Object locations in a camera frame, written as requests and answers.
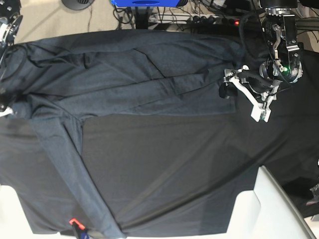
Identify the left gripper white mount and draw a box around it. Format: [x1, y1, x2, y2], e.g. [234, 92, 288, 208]
[219, 65, 279, 122]

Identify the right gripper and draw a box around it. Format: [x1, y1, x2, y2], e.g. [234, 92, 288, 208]
[0, 93, 16, 117]

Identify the dark grey T-shirt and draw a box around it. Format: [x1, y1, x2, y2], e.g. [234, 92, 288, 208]
[4, 31, 247, 237]

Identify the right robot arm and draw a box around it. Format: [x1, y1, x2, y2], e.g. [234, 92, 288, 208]
[0, 0, 23, 117]

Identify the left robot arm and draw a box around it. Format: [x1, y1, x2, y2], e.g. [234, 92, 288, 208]
[219, 0, 303, 122]

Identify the black power strip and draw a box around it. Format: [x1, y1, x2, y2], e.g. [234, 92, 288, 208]
[190, 14, 240, 26]

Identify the black round stand base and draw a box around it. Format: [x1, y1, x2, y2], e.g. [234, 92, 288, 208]
[61, 0, 94, 10]

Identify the blue plastic bin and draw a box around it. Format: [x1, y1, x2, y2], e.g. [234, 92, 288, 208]
[110, 0, 188, 7]

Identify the red clamp front edge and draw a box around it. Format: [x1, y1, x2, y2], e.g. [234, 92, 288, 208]
[69, 218, 86, 231]

